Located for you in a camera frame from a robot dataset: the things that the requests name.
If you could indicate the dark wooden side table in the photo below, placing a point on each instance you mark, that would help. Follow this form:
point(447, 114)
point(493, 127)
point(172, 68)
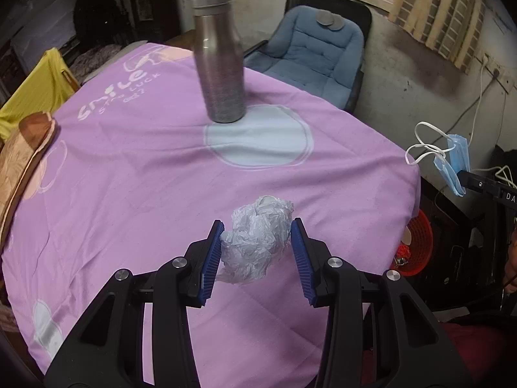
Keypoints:
point(179, 40)

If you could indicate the person's red clothing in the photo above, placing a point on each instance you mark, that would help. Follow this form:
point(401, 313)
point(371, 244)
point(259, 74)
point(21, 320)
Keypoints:
point(476, 351)

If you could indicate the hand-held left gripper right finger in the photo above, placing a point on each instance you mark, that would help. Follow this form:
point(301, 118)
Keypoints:
point(303, 262)

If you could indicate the wall power strip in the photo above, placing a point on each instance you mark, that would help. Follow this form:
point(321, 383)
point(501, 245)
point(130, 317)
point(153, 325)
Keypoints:
point(494, 72)

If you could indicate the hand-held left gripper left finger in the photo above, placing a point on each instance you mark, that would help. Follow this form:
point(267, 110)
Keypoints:
point(210, 262)

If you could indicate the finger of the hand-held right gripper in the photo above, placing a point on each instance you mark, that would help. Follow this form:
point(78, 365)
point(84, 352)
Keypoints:
point(478, 182)

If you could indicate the floral bed blanket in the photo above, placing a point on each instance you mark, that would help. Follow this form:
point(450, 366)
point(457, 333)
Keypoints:
point(93, 58)

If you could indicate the yellow cloth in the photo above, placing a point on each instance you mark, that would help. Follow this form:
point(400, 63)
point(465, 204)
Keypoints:
point(36, 85)

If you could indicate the beige checked curtain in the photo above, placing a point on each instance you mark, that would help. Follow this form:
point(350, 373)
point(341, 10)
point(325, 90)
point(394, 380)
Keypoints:
point(436, 12)

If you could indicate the black low cabinet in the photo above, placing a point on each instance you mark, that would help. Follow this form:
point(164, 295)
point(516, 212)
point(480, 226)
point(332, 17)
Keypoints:
point(456, 242)

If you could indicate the steel bottle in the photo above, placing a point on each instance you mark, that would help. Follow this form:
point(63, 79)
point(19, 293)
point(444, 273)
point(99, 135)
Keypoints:
point(222, 76)

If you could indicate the white plastic bag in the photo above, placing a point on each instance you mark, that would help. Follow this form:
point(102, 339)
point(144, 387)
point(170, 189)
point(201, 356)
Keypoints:
point(254, 242)

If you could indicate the brown floral pillow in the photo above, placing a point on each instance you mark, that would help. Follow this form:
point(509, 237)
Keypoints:
point(20, 161)

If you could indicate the white paper cup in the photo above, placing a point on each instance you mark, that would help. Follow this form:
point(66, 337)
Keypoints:
point(407, 236)

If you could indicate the blue face mask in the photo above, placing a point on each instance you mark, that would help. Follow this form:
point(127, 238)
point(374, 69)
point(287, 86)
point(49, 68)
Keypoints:
point(458, 157)

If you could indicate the blue padded chair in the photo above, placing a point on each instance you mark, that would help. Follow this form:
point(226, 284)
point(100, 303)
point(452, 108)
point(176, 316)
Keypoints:
point(307, 48)

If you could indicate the red plastic basket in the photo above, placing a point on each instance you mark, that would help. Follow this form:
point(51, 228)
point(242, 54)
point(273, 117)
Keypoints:
point(420, 242)

